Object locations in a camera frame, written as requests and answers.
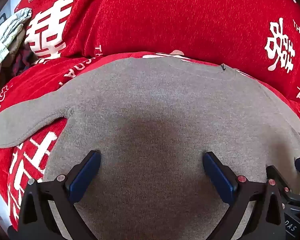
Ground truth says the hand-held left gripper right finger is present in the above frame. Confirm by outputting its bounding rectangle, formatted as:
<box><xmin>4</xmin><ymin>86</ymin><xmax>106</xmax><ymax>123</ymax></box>
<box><xmin>202</xmin><ymin>151</ymin><xmax>287</xmax><ymax>240</ymax></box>

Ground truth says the grey knit top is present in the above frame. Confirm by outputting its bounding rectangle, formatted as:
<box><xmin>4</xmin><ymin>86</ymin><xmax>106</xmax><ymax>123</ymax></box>
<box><xmin>0</xmin><ymin>56</ymin><xmax>300</xmax><ymax>240</ymax></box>

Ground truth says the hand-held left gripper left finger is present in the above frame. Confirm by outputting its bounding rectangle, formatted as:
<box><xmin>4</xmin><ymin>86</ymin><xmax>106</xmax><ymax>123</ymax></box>
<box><xmin>7</xmin><ymin>150</ymin><xmax>102</xmax><ymax>240</ymax></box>

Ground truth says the red printed blanket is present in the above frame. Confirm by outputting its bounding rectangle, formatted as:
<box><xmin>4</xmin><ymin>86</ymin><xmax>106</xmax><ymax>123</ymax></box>
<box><xmin>0</xmin><ymin>0</ymin><xmax>300</xmax><ymax>233</ymax></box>

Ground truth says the white patterned cloth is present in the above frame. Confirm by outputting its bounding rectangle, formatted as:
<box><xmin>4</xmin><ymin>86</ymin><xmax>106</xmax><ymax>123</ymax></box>
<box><xmin>0</xmin><ymin>7</ymin><xmax>32</xmax><ymax>73</ymax></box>

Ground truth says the dark cloth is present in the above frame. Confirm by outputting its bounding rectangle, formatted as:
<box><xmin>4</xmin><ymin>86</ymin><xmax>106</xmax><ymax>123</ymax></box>
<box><xmin>5</xmin><ymin>37</ymin><xmax>38</xmax><ymax>78</ymax></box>

